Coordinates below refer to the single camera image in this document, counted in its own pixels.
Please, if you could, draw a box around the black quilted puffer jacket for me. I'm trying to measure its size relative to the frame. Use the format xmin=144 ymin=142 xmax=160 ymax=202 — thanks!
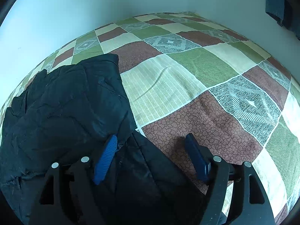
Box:
xmin=1 ymin=53 xmax=204 ymax=224

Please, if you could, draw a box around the checkered patchwork bed cover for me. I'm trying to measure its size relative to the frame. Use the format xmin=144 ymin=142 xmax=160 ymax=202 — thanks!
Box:
xmin=1 ymin=12 xmax=299 ymax=224

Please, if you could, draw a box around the blue window curtain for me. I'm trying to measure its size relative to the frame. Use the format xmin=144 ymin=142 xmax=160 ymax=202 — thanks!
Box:
xmin=265 ymin=0 xmax=299 ymax=40

